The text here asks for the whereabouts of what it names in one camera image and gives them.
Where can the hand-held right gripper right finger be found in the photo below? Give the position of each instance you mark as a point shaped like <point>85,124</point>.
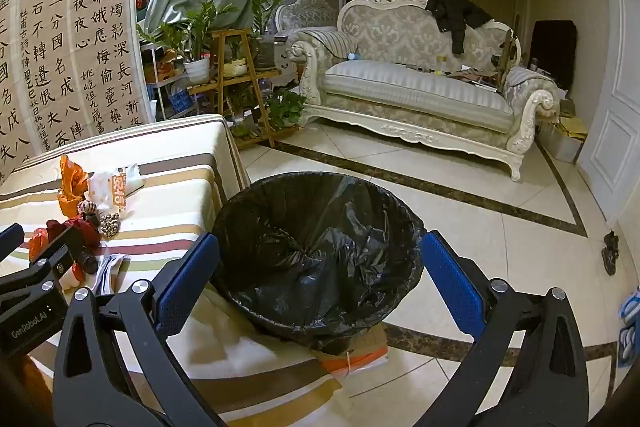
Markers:
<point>455,282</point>

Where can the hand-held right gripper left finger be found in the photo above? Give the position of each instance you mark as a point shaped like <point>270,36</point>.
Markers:
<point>187,287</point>

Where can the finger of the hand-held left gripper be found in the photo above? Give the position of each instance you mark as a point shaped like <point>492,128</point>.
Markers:
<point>10,239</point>
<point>52,259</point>

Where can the white red snack packet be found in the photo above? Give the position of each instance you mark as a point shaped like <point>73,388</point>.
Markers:
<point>70,276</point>

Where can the dark red wrapper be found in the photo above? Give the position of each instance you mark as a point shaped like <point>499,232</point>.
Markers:
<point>90,232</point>

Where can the orange plastic bag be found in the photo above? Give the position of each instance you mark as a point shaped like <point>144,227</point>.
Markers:
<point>70,184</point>

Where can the white orange-printed plastic bag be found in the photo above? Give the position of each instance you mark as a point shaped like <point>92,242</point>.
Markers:
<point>107,192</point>

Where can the black-lined trash bin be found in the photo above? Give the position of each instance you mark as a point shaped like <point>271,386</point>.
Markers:
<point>300,257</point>

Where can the striped tablecloth table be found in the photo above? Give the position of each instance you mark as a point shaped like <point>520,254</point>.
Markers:
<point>170,187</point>

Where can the orange white flat bag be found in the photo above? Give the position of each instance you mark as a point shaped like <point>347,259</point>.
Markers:
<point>357,357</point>

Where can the small dark floor object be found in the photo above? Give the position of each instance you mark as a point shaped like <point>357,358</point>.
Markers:
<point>611,254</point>

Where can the grey box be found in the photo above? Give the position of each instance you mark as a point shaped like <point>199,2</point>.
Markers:
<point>562,147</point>

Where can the blue white slippers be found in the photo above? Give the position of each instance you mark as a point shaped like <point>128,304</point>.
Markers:
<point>629,327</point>

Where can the yellow cardboard box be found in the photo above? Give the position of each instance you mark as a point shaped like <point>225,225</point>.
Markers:
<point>572,127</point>

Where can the ornate white sofa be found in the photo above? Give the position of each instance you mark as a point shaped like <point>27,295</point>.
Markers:
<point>410,92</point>

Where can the leafy green floor plant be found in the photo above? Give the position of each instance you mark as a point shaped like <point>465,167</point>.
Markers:
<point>285,109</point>

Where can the white metal rack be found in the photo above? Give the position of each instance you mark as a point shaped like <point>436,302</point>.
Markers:
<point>165,82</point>

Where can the pile of papers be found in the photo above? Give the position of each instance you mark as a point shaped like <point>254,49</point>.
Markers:
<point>472,76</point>

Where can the wooden plant stand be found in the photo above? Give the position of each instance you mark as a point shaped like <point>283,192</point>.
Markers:
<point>250,82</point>

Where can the green plant in white pot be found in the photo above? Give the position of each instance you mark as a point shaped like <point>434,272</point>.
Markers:
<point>197,69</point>

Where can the dark upright panel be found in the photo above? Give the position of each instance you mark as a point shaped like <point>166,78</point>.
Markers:
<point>552,52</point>

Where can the white door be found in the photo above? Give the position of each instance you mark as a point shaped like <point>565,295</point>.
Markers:
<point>615,82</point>

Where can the black jacket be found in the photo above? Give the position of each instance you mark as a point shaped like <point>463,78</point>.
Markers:
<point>452,12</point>

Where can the tall green plant dark pot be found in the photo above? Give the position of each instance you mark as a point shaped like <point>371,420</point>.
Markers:
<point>262,7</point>

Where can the ornate white armchair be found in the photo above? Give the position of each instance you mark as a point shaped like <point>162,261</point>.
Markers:
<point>305,14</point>

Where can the calligraphy paper wall hanging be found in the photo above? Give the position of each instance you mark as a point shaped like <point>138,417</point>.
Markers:
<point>75,57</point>

